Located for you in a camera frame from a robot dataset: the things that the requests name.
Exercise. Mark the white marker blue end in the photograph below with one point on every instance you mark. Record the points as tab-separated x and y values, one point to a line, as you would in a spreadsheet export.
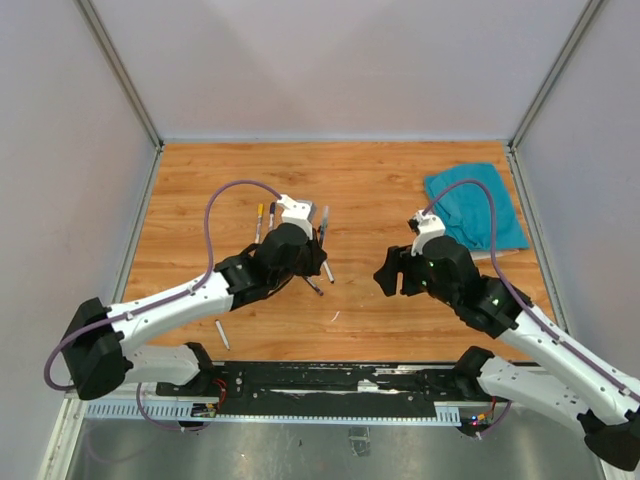
271	217

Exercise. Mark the yellow capped white marker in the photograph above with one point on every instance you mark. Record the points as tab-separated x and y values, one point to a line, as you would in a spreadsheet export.
259	223

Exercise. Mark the small white pen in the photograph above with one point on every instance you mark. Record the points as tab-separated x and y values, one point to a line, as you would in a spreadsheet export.
222	335

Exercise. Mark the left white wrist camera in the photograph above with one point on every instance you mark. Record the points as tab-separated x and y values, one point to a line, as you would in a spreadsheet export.
297	213

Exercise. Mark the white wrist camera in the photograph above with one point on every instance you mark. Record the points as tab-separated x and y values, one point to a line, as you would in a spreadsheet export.
297	213
425	226

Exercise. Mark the purple gel pen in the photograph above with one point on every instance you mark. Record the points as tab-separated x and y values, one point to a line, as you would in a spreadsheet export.
314	286

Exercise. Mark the dark blue-green gel pen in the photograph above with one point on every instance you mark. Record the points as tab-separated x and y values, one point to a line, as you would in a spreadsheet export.
323	226

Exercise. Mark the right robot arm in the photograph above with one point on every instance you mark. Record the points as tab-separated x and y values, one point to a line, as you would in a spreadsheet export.
583	391

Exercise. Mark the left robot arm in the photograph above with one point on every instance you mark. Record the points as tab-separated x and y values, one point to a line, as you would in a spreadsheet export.
105	347

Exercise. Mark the teal cloth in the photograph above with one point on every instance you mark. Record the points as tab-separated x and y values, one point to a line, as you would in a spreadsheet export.
465	210

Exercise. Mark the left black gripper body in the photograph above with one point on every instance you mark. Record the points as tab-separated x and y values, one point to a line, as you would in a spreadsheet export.
307	263

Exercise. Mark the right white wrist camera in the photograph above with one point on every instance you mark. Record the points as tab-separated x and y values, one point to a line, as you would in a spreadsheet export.
425	226

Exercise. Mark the white marker black tip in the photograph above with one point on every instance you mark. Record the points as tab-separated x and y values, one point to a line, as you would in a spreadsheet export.
329	272

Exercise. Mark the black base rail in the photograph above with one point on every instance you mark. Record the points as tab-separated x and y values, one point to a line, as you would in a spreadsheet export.
327	390

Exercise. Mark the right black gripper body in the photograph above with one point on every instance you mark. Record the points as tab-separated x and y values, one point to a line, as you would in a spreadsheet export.
420	278

